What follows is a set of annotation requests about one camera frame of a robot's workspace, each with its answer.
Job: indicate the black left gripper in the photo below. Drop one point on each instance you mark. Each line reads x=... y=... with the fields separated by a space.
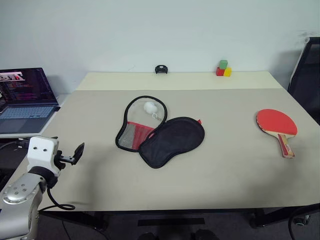
x=60 y=160

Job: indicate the black table frame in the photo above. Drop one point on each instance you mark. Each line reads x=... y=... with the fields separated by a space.
x=175 y=213

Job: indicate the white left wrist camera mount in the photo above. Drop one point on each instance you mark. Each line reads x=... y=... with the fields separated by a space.
x=40 y=152

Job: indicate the red cube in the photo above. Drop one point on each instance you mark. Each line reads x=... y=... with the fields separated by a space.
x=220 y=72

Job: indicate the red table tennis paddle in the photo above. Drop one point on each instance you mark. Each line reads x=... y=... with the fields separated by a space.
x=276 y=121

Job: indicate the yellow cube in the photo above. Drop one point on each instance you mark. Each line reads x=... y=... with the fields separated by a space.
x=228 y=72

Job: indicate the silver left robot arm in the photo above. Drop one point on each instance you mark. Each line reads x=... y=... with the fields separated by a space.
x=18 y=192

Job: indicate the black zippered paddle case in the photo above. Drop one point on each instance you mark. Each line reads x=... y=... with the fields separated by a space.
x=172 y=141

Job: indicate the black caster wheel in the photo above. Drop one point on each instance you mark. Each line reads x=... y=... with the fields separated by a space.
x=301 y=220

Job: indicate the green cube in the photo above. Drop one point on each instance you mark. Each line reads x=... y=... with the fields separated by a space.
x=224 y=64

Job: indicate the white ping pong ball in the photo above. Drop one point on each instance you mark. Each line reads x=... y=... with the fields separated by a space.
x=149 y=107

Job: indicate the small black clip device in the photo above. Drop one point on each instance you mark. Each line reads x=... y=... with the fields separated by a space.
x=161 y=69

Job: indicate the white side table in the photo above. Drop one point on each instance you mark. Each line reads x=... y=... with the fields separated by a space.
x=15 y=135

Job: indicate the black office chair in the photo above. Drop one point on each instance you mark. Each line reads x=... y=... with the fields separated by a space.
x=306 y=82

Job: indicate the open dark laptop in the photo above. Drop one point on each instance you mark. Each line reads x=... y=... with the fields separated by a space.
x=25 y=110

